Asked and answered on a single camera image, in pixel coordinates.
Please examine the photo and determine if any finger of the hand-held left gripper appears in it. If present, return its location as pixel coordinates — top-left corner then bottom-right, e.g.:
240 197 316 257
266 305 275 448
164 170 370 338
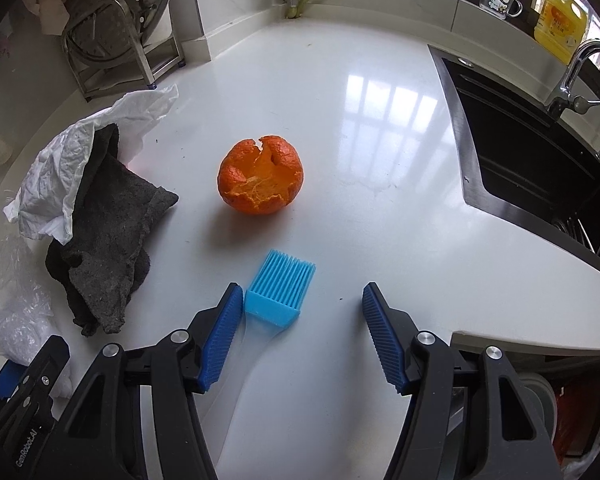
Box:
0 335 71 480
0 360 29 411

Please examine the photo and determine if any black kitchen sink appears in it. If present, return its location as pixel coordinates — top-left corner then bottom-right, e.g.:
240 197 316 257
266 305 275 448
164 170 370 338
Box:
427 44 600 286

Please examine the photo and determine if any dark grey cloth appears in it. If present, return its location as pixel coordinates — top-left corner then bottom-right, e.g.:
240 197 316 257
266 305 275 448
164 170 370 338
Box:
45 123 180 337

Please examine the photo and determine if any orange peel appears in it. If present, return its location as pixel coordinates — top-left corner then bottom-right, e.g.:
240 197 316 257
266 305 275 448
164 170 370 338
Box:
217 135 305 216

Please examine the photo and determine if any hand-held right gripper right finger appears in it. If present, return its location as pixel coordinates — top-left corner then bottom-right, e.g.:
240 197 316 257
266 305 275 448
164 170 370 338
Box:
362 282 563 480

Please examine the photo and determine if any round pot lid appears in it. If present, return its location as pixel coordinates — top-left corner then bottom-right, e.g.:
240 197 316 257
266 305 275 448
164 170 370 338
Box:
66 6 133 68

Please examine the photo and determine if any yellow detergent bottle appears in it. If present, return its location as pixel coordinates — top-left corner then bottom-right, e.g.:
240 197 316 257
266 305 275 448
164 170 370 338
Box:
533 0 588 66

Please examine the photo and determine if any beige hanging cloth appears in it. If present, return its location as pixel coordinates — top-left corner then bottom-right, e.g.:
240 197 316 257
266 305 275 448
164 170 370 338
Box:
20 0 74 37

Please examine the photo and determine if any stainless steel rack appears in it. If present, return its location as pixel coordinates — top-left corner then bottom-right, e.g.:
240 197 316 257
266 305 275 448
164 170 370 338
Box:
60 0 186 103

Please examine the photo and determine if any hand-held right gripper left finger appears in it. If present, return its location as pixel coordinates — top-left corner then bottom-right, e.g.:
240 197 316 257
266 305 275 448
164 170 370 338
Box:
45 282 244 480

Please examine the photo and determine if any clear plastic bag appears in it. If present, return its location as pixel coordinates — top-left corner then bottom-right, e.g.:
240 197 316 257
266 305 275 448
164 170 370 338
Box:
0 235 73 401

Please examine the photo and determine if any blue silicone basting brush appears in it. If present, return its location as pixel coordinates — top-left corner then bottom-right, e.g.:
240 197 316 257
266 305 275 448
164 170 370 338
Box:
215 249 317 480

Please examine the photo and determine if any red plastic bag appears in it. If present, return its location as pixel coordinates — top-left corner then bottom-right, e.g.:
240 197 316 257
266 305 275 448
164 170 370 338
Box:
551 385 600 461

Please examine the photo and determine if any white plastic bag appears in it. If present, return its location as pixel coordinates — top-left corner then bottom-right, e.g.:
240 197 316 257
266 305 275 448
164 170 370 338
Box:
2 82 180 246

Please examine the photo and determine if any chrome faucet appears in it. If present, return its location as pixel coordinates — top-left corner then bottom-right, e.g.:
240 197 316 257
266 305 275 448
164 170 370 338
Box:
545 39 600 121

